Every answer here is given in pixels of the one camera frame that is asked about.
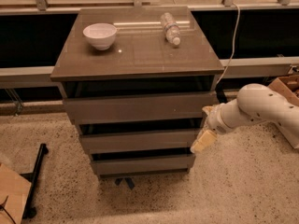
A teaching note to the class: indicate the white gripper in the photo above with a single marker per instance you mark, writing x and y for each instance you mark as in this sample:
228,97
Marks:
216,121

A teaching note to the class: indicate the grey drawer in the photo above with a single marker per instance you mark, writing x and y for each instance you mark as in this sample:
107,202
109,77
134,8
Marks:
143,165
138,107
122,142

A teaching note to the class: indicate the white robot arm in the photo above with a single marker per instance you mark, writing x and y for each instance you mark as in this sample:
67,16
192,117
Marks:
253,104

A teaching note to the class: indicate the grey drawer cabinet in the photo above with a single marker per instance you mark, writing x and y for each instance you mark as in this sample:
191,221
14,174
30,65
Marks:
140,62

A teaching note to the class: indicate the black power plug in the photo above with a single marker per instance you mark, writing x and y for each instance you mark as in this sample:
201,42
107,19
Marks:
221,96

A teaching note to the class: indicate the cardboard box right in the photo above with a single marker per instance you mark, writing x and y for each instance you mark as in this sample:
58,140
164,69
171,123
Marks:
287,89

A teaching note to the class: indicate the clear plastic water bottle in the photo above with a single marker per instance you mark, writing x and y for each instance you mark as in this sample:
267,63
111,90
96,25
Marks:
171,29

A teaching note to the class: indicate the blue tape cross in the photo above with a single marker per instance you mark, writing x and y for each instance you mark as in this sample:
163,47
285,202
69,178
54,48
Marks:
127,180

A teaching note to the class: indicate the white ceramic bowl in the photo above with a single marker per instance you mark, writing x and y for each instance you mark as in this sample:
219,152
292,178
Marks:
100,35

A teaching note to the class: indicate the cardboard sheet lower left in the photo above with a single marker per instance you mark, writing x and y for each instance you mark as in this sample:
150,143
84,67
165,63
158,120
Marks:
14,190

